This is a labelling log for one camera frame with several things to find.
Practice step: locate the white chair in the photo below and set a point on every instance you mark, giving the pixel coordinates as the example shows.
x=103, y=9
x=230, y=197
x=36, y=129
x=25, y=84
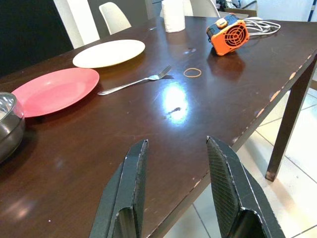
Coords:
x=114, y=17

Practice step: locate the steel bowl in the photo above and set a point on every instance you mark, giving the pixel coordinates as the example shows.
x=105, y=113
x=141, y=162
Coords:
x=10, y=129

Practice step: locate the orange rubber band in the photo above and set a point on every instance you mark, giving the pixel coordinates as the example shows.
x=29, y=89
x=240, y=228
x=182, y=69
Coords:
x=192, y=69

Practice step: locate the red plate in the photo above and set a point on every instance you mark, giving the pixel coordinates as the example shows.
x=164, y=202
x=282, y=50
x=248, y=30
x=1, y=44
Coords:
x=57, y=91

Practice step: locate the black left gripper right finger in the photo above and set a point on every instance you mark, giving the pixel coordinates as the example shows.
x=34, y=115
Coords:
x=237, y=198

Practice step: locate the silver metal fork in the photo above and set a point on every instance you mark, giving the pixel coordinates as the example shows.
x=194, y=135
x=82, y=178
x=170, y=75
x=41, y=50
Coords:
x=153, y=77

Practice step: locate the dark wooden table leg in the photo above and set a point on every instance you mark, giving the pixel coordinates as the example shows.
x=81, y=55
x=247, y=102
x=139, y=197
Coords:
x=284, y=138

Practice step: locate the white paper towel roll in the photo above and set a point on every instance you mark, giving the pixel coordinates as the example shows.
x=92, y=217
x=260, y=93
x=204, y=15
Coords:
x=173, y=17

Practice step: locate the orange and black small fan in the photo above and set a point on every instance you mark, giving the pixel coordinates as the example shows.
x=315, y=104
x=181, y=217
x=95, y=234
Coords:
x=230, y=37

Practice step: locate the white plate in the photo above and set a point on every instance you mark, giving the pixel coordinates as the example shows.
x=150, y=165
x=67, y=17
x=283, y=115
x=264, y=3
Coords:
x=109, y=53

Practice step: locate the open cardboard box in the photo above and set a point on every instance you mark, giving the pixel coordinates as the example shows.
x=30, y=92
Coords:
x=247, y=12

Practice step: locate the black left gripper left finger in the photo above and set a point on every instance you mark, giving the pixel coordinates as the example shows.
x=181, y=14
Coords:
x=123, y=193

